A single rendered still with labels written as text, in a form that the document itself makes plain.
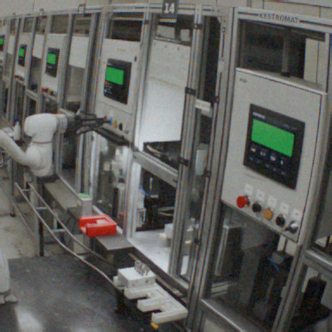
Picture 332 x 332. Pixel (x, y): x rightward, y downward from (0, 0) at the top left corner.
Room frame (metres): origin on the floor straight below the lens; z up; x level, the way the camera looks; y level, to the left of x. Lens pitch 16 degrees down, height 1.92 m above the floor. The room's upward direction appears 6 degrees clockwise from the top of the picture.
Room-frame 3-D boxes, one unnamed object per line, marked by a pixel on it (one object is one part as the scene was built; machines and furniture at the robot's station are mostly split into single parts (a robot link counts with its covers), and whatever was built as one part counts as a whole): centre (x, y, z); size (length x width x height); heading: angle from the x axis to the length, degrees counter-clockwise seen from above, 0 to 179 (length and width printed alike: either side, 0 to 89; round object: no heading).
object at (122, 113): (2.49, 0.18, 1.60); 0.42 x 0.29 x 0.46; 32
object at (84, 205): (2.43, 0.38, 0.97); 0.08 x 0.08 x 0.12; 32
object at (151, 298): (1.76, 0.01, 0.84); 0.36 x 0.14 x 0.10; 32
